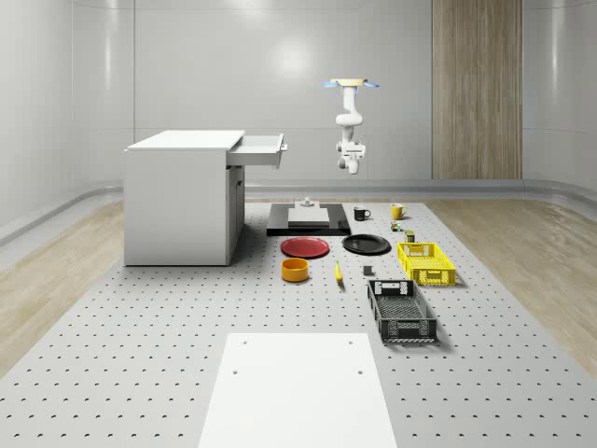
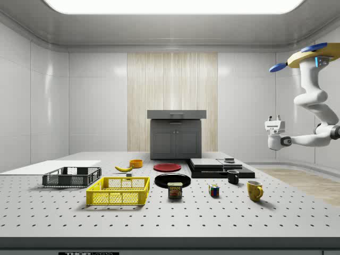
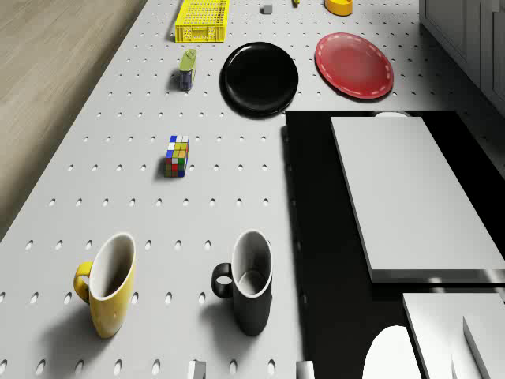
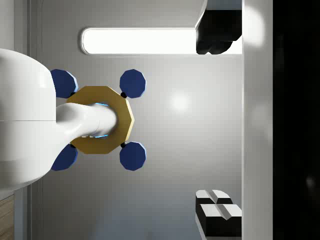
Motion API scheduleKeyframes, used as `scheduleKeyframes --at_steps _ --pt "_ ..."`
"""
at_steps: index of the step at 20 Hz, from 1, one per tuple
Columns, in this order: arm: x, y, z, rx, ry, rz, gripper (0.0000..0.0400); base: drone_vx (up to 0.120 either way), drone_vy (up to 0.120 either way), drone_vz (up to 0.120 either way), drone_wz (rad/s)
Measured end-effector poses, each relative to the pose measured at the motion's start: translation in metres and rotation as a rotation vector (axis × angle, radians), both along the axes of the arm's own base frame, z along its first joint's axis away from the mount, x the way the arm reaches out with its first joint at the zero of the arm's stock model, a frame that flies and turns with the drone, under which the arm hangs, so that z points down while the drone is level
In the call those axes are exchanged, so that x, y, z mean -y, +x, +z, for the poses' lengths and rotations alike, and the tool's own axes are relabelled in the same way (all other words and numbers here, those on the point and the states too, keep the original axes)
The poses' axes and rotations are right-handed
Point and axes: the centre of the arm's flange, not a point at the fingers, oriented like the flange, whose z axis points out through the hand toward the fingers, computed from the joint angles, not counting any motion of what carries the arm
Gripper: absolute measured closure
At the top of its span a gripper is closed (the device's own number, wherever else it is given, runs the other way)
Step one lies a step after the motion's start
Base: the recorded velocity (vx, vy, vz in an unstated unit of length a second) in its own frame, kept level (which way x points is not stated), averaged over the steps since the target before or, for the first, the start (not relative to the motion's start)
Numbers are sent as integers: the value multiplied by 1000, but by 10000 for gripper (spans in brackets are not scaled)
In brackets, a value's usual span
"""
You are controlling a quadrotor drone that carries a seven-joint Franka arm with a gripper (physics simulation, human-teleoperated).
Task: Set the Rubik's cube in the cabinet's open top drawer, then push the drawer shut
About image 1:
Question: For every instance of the white cabinet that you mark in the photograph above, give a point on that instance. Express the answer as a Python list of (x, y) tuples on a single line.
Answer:
[(177, 205)]

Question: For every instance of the yellow basket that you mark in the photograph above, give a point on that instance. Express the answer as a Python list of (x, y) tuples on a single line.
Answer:
[(434, 275)]

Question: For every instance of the white board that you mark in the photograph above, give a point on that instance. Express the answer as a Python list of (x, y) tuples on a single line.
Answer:
[(298, 396)]

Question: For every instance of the red plate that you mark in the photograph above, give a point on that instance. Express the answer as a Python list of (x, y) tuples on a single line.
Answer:
[(305, 247)]

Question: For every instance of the yellow bowl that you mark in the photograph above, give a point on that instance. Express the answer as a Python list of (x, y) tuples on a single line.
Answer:
[(295, 272)]

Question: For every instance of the white drawer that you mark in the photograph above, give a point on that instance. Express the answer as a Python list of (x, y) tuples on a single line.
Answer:
[(254, 151)]

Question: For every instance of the black mug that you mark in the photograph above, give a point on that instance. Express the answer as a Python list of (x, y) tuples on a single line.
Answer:
[(359, 214)]

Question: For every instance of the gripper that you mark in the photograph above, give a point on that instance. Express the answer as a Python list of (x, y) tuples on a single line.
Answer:
[(355, 150)]

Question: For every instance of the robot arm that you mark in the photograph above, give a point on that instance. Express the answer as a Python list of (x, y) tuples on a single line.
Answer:
[(349, 120)]

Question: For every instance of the banana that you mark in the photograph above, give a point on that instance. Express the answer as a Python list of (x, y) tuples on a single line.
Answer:
[(338, 274)]

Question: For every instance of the dark grey basket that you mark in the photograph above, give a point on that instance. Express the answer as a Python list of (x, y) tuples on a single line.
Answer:
[(406, 326)]

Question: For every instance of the black plate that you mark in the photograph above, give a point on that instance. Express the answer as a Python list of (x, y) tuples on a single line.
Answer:
[(366, 244)]

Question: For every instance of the puzzle cube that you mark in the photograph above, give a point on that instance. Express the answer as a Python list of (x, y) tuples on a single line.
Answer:
[(396, 227)]

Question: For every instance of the yellow mug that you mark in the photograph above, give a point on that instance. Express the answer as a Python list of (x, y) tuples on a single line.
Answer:
[(397, 212)]

